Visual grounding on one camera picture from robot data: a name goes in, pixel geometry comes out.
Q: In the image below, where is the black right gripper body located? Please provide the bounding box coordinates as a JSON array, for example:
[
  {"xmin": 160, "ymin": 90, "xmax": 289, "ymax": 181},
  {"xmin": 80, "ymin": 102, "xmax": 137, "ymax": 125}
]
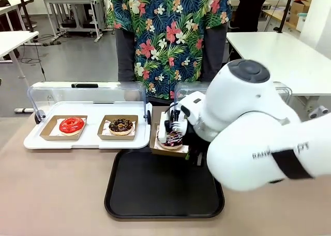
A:
[{"xmin": 185, "ymin": 124, "xmax": 209, "ymax": 155}]

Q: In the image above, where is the chocolate donut with pink stripes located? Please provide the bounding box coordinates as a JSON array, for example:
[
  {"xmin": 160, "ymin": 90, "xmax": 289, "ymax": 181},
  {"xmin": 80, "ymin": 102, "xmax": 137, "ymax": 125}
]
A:
[{"xmin": 156, "ymin": 131, "xmax": 184, "ymax": 151}]

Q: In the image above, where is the brown cardboard donut box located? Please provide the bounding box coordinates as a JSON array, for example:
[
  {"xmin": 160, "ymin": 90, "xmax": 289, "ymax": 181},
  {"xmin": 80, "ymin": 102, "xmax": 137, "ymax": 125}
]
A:
[
  {"xmin": 39, "ymin": 114, "xmax": 88, "ymax": 141},
  {"xmin": 97, "ymin": 114, "xmax": 139, "ymax": 141},
  {"xmin": 149, "ymin": 122, "xmax": 190, "ymax": 158}
]

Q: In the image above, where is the black plastic serving tray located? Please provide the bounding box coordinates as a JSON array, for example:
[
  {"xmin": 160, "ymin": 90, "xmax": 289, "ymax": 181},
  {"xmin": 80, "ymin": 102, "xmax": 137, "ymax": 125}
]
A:
[{"xmin": 104, "ymin": 149, "xmax": 225, "ymax": 219}]

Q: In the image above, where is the chocolate glazed donut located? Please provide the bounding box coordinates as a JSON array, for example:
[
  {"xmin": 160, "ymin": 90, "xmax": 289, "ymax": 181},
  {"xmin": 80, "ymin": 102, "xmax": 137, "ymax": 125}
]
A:
[{"xmin": 108, "ymin": 118, "xmax": 136, "ymax": 136}]

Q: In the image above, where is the white display tray base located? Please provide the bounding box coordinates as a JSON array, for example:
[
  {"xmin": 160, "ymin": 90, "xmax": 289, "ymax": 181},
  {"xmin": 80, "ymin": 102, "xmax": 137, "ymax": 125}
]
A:
[{"xmin": 23, "ymin": 100, "xmax": 152, "ymax": 150}]

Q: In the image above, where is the red glazed donut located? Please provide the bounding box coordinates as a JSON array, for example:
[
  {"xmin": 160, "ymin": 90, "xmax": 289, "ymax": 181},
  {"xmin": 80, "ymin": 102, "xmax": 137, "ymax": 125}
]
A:
[{"xmin": 58, "ymin": 116, "xmax": 86, "ymax": 137}]

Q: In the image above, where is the person's left grey-sleeved arm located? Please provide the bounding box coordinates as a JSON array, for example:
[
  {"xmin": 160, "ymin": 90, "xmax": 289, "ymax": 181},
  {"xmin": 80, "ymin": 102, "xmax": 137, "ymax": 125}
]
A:
[{"xmin": 202, "ymin": 22, "xmax": 229, "ymax": 82}]

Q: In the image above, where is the person's grey-sleeved arm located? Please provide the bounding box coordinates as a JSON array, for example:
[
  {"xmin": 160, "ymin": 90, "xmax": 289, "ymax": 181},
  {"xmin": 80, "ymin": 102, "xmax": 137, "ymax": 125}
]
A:
[
  {"xmin": 202, "ymin": 22, "xmax": 229, "ymax": 82},
  {"xmin": 115, "ymin": 28, "xmax": 137, "ymax": 82}
]

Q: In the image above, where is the person in floral shirt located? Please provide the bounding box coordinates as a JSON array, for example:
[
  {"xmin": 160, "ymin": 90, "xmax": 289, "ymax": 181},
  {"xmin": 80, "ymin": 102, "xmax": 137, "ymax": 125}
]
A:
[{"xmin": 106, "ymin": 0, "xmax": 233, "ymax": 105}]

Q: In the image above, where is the person's right grey-sleeved arm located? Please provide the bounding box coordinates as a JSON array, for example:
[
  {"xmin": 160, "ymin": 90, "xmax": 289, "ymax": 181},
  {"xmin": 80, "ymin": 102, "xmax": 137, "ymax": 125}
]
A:
[{"xmin": 115, "ymin": 28, "xmax": 137, "ymax": 82}]

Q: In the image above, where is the large white table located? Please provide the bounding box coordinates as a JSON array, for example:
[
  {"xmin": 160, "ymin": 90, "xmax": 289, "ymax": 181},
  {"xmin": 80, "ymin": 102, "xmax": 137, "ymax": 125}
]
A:
[{"xmin": 225, "ymin": 31, "xmax": 331, "ymax": 119}]

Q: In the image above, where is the person in black clothes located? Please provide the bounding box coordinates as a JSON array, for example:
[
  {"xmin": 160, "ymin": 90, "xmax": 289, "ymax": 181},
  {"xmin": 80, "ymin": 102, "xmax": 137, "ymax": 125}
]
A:
[{"xmin": 229, "ymin": 0, "xmax": 273, "ymax": 33}]

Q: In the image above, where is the black stand pole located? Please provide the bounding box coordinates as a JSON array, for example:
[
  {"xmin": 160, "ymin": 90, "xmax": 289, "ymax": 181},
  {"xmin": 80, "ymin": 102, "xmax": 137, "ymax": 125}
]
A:
[{"xmin": 273, "ymin": 0, "xmax": 296, "ymax": 34}]

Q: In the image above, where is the brown cardboard storage box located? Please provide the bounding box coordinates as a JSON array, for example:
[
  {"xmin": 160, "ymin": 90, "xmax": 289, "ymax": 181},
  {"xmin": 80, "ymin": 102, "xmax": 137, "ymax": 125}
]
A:
[{"xmin": 289, "ymin": 0, "xmax": 312, "ymax": 25}]

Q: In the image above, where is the small white table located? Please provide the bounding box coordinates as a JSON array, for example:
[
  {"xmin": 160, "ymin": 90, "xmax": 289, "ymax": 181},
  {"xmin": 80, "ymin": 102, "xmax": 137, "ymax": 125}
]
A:
[{"xmin": 0, "ymin": 31, "xmax": 40, "ymax": 114}]

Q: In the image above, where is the black office chair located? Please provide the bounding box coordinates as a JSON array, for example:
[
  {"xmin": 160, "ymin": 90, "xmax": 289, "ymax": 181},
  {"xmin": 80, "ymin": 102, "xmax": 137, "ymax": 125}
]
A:
[{"xmin": 18, "ymin": 0, "xmax": 37, "ymax": 33}]

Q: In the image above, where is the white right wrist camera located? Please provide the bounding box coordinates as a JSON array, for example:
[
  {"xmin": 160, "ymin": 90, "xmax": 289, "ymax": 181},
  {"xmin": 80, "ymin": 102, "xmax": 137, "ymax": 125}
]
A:
[{"xmin": 158, "ymin": 108, "xmax": 187, "ymax": 144}]

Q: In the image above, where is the black arm strap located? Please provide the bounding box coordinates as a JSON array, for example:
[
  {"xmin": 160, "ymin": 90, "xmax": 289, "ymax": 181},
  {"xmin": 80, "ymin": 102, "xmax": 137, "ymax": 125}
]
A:
[{"xmin": 272, "ymin": 150, "xmax": 315, "ymax": 180}]

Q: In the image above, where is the black lid handle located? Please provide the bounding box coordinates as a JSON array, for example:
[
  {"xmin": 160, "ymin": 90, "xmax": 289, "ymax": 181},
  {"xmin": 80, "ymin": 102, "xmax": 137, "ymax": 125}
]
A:
[{"xmin": 71, "ymin": 83, "xmax": 99, "ymax": 89}]

